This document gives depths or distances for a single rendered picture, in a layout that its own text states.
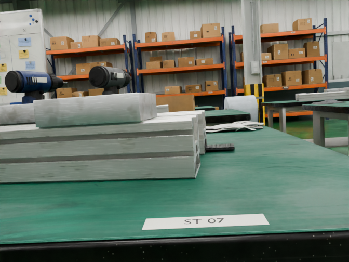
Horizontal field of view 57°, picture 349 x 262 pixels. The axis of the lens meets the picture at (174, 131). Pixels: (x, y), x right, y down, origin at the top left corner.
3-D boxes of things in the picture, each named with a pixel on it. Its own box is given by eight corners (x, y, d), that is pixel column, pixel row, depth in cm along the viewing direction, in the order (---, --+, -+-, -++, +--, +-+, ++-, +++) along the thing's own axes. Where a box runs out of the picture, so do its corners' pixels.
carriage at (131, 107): (37, 146, 47) (32, 100, 47) (72, 136, 58) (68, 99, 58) (142, 141, 45) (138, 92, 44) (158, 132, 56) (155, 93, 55)
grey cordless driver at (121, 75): (91, 146, 89) (83, 66, 87) (125, 136, 108) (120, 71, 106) (114, 145, 87) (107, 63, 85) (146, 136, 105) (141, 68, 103)
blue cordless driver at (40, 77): (9, 153, 87) (-1, 71, 85) (64, 142, 105) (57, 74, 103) (28, 153, 84) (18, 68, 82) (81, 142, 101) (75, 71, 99)
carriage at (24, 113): (-17, 138, 70) (-21, 107, 69) (15, 132, 81) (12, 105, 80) (50, 134, 67) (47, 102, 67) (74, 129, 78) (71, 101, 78)
